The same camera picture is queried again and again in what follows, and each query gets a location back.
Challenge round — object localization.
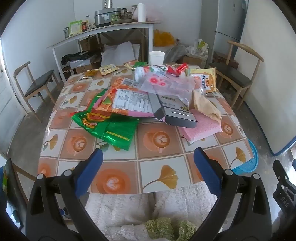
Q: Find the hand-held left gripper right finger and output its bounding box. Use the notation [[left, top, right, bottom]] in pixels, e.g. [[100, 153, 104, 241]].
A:
[[193, 147, 272, 241]]

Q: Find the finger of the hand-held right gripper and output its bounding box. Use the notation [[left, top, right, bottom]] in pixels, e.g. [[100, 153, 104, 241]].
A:
[[272, 159, 296, 216]]

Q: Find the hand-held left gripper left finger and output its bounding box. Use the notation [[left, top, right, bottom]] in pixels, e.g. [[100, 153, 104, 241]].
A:
[[25, 148, 104, 241]]

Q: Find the blue plastic basket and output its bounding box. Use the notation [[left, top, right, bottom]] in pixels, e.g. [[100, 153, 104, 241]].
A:
[[231, 138, 259, 175]]

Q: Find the pink snack bag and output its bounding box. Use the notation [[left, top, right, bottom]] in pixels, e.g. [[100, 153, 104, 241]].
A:
[[96, 77, 162, 117]]

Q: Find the red snack packet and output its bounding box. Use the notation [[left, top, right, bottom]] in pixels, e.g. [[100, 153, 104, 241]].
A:
[[174, 63, 188, 74]]

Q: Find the pink textured cloth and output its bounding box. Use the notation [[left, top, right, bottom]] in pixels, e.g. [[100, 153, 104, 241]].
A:
[[178, 109, 222, 142]]

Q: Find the tile patterned tablecloth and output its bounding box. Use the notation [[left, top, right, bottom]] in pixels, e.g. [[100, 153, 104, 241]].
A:
[[37, 62, 255, 195]]

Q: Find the plain green foil snack bag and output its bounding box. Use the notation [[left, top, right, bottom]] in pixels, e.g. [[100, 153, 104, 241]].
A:
[[102, 117, 139, 151]]

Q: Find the green snack bag red print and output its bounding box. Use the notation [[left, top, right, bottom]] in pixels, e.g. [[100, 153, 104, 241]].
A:
[[71, 109, 114, 139]]

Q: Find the brown paper bag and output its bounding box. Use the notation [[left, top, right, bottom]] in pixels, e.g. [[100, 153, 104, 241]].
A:
[[192, 90, 222, 122]]

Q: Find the grey carton box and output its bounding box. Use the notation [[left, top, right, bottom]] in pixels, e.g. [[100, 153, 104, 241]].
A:
[[148, 91, 198, 128]]

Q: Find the yellow snack packet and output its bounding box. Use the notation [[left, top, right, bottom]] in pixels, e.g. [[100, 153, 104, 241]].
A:
[[185, 67, 217, 94]]

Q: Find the clear floral plastic bag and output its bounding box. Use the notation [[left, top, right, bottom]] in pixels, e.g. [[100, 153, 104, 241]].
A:
[[139, 72, 195, 107]]

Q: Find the wooden chair dark seat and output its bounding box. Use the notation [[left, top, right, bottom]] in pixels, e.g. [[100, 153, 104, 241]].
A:
[[209, 40, 264, 109], [13, 61, 59, 123]]

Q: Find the small yellow packet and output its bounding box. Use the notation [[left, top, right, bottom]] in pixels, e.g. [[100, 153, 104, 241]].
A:
[[99, 64, 119, 76]]

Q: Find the white door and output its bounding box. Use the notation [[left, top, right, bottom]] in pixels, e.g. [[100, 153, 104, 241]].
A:
[[0, 37, 27, 139]]

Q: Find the white board blue edge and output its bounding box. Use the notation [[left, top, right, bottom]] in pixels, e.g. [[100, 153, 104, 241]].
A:
[[239, 0, 296, 156]]

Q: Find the cardboard box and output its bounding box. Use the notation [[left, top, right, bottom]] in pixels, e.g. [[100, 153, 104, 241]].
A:
[[176, 56, 204, 67], [79, 37, 100, 51]]

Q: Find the brown wooden stool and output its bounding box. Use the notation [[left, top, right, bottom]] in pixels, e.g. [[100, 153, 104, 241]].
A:
[[211, 51, 238, 69]]

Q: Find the white milk bottle red cap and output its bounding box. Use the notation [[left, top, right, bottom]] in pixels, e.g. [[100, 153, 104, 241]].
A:
[[134, 65, 167, 81]]

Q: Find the black bag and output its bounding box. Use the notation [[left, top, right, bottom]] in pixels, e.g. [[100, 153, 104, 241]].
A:
[[60, 51, 97, 65]]

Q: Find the white foam sheet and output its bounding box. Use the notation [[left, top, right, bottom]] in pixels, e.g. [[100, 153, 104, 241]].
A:
[[101, 42, 140, 66]]

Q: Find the grey plastic bag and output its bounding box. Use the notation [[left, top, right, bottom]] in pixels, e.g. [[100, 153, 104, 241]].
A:
[[165, 45, 188, 64]]

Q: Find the white printed sack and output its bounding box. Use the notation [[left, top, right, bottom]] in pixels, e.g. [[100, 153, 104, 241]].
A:
[[187, 39, 208, 57]]

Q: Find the white paper cup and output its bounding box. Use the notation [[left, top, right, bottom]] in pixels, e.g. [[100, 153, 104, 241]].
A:
[[149, 50, 166, 66]]

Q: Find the yellow plastic bag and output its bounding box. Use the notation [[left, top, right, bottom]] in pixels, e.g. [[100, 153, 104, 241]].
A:
[[154, 30, 174, 47]]

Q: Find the white side table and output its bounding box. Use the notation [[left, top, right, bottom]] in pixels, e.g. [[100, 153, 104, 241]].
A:
[[47, 21, 160, 84]]

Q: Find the green packet white label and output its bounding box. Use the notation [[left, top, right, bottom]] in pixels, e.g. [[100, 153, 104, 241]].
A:
[[69, 20, 83, 36]]

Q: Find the steel rice cooker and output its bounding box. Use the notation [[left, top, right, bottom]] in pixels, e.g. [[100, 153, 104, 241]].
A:
[[94, 7, 122, 26]]

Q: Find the white refrigerator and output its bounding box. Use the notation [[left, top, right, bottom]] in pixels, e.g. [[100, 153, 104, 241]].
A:
[[214, 0, 249, 61]]

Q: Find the pink plastic bag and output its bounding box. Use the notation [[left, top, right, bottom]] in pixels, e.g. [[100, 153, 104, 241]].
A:
[[146, 9, 162, 24]]

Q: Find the white paper towel roll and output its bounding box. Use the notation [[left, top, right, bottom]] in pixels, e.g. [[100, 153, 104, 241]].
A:
[[137, 3, 147, 23]]

